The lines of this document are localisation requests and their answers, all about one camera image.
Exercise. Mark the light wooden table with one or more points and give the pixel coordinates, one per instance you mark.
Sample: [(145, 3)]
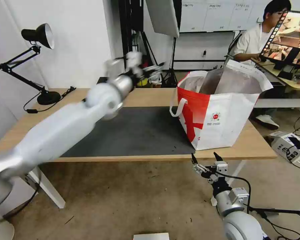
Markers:
[(155, 97)]

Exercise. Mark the robot white front shell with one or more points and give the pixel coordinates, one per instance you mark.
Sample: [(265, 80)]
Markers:
[(151, 236)]

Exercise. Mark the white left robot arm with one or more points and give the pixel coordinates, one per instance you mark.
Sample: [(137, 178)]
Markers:
[(57, 130)]

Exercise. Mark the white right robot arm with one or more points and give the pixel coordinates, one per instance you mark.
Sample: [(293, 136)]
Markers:
[(237, 215)]

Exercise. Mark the black stand leg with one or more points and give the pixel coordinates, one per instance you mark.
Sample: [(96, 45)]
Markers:
[(285, 211)]

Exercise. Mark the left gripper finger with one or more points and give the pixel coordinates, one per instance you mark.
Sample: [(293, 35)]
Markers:
[(153, 67), (152, 73)]

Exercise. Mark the white round base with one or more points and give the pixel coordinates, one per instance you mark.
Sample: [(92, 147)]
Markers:
[(1, 228)]

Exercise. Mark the white softbox panel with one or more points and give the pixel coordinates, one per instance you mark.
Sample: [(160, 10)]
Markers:
[(165, 17)]

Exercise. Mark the yellow object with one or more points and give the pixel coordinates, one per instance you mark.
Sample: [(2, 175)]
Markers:
[(143, 81)]

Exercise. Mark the wooden work desk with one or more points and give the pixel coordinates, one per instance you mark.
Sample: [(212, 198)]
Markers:
[(292, 80)]

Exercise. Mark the computer monitor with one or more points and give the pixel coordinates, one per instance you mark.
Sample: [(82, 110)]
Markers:
[(287, 37)]

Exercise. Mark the black light stand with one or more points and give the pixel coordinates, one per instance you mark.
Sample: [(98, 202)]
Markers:
[(172, 67)]

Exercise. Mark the red and white takeout bag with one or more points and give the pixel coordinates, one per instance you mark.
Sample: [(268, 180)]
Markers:
[(222, 117)]

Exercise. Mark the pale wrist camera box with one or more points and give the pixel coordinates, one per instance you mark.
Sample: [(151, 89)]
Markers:
[(135, 59), (221, 168)]

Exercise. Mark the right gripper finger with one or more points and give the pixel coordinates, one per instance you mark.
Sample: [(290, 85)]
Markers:
[(200, 169), (218, 158)]

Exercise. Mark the black desk lamp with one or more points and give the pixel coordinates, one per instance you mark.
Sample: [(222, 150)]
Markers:
[(43, 96)]

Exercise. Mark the person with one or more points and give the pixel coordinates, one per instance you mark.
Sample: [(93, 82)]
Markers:
[(252, 40)]

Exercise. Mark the black table mat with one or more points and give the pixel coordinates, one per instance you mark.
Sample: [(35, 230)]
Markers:
[(140, 132)]

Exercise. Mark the white cardboard box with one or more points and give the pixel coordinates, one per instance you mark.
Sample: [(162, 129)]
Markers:
[(290, 147)]

